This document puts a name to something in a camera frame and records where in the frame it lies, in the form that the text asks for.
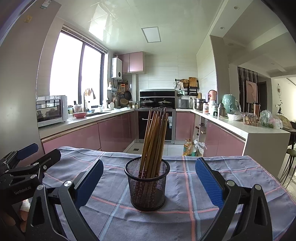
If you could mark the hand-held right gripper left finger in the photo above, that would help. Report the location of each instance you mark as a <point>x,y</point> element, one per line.
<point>91,183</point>

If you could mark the copper tumbler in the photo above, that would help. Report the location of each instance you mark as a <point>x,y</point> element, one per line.
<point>256,108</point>

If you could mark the yellow cooking oil bottle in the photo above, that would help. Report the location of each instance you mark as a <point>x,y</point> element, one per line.
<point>188,149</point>

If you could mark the plastic bag of greens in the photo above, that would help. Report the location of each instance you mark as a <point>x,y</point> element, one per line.
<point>266,118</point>

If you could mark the striped partition screen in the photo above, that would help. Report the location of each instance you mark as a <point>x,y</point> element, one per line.
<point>241,83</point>

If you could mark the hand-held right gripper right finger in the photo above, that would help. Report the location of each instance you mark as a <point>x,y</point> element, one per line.
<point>209,183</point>

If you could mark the green air fryer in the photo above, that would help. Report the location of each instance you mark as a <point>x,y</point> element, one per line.
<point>230,103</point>

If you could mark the black lidded pot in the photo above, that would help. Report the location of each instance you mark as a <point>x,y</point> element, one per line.
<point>165,103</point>

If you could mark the clear plastic bag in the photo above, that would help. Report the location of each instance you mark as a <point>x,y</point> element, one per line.
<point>199,146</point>

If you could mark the black lidded wok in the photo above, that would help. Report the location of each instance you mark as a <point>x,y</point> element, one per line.
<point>147,103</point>

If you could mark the pink thermos jug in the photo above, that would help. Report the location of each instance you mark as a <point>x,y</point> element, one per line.
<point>212,95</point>

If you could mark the wooden cutting board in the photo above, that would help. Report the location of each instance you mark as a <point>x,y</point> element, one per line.
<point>193,82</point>

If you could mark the hanging kitchen utensil rack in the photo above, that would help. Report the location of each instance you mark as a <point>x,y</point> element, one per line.
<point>113,89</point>

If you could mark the steel steamer pot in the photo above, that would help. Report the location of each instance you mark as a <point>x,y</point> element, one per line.
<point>199,104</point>

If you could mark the pink wall cabinet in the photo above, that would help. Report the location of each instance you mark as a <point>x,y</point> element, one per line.
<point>136,62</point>

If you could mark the white kitchen counter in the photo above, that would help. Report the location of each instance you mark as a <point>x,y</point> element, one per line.
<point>266,148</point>

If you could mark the bundle of wooden chopsticks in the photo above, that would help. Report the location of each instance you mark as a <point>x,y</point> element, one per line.
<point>152,139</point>

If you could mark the dining chair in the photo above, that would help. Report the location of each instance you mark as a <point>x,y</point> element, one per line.
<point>291,155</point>

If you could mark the pink bowl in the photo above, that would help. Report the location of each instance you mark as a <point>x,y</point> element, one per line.
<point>80,115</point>

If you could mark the black wall rack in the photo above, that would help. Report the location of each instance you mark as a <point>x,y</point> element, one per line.
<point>193,90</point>

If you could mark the pink wall painting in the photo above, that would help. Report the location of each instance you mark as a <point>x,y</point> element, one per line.
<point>251,91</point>

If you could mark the black range hood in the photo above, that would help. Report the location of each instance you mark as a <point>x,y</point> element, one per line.
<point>157,93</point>

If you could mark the silver countertop appliance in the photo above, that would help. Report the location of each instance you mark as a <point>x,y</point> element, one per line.
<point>183,103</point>

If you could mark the woven basket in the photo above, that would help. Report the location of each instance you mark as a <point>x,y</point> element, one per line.
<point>124,102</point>

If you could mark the grey refrigerator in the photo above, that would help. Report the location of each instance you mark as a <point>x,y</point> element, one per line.
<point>20,81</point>

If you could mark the person's left hand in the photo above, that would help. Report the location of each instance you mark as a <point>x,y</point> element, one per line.
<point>24,214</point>

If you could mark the black mesh holder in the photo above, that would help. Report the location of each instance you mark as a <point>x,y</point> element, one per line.
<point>143,192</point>

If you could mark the clear plastic cookie box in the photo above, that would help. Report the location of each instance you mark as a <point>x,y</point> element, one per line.
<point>250,120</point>

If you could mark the white microwave oven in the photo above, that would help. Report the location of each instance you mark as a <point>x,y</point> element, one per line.
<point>50,111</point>

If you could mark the black built-in oven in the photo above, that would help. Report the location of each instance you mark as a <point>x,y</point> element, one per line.
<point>141,125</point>

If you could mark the square ceiling light panel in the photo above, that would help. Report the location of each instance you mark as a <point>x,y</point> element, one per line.
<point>150,34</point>

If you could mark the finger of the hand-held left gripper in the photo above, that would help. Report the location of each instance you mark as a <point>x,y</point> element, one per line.
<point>49,158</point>
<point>27,149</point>

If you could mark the hanging black frying pan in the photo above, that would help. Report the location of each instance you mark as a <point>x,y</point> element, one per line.
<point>128,95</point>

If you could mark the steel vacuum flask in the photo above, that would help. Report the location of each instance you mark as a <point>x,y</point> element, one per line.
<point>221,110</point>

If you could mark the round wall clock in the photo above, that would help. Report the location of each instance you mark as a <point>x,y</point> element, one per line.
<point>279,89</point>

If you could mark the white bowl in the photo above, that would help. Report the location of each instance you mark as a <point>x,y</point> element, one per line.
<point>234,117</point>

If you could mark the white water heater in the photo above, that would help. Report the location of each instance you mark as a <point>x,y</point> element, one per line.
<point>117,68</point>

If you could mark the blue plaid tablecloth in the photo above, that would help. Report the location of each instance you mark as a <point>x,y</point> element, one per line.
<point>180,197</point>

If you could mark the white bottle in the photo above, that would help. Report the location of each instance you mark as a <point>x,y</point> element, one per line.
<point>213,107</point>

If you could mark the large kitchen window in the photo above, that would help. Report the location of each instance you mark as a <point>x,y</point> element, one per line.
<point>67,69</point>

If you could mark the pink kitchen base cabinet run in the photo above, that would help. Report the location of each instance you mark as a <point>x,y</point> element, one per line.
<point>222,141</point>
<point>111,129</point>

